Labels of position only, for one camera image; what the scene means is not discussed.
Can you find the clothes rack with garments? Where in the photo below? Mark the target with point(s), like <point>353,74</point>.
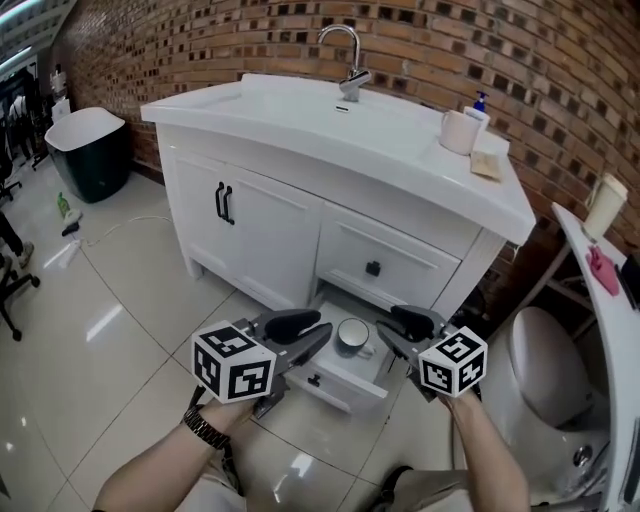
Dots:
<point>17,115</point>

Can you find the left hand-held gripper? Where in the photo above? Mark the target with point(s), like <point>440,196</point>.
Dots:
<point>235,362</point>

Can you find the pink soft item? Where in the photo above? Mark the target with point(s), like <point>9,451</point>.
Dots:
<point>604,270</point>

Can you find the white toilet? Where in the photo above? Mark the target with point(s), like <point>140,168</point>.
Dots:
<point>540,370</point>

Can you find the white power strip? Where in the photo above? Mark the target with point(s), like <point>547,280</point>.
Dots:
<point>68,254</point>

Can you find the white vanity cabinet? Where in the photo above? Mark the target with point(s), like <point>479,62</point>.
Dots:
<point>310,280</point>

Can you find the black square drawer knob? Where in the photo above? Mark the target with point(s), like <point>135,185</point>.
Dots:
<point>374,269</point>
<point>315,380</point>

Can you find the white drawer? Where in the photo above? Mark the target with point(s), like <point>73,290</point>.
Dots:
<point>400,255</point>
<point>350,380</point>

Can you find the white ceramic sink top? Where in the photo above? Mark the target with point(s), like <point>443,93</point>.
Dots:
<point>310,125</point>

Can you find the beige folded cloth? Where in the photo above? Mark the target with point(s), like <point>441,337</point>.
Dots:
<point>486,164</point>

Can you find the person's left forearm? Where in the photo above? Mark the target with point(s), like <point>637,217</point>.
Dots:
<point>165,465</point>

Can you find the green plastic bottle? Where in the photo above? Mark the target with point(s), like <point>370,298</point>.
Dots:
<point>62,204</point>

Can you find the white panelled cabinet door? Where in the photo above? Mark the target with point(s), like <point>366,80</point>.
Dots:
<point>197,225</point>
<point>275,240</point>

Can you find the black and white bathtub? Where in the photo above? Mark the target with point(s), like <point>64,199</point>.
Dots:
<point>92,165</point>

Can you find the black flat item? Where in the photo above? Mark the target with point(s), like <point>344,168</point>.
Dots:
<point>631,287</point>

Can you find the metal table frame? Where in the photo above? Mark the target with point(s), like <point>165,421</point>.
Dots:
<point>560,280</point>

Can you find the white mug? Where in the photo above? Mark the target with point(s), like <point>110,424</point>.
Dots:
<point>459,132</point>

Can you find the chrome gooseneck faucet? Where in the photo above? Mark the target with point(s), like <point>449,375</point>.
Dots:
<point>350,85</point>

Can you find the white soap bottle blue pump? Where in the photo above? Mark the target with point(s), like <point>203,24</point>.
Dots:
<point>480,111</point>

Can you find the black office chair base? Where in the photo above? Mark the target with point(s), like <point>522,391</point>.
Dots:
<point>11,295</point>

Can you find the dark ceramic cup item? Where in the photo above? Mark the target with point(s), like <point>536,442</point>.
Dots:
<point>352,334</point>

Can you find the dark metal wristwatch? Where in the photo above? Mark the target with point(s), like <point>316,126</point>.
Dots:
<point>205,429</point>

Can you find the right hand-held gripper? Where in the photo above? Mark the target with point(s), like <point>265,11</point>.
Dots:
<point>452,362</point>

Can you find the white side table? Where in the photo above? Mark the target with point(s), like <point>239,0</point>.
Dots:
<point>607,350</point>

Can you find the white closed drawer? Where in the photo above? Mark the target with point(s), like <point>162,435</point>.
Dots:
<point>400,255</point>

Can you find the person's right forearm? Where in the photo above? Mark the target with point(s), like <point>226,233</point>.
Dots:
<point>485,450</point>

